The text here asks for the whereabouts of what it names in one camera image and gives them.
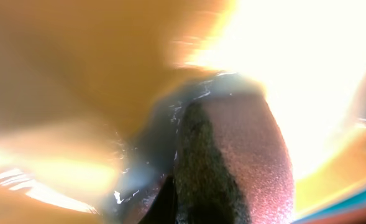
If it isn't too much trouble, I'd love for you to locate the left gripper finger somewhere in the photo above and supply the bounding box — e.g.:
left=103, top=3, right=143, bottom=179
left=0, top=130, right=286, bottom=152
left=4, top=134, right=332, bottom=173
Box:
left=139, top=176, right=178, bottom=224

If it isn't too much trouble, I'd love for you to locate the yellow-green plate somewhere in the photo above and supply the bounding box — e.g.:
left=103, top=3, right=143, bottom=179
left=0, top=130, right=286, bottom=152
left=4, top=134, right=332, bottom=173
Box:
left=0, top=1, right=366, bottom=223

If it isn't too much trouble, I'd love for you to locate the teal plastic serving tray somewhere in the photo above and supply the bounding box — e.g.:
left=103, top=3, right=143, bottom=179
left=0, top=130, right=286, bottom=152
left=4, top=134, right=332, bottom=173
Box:
left=293, top=189, right=366, bottom=224

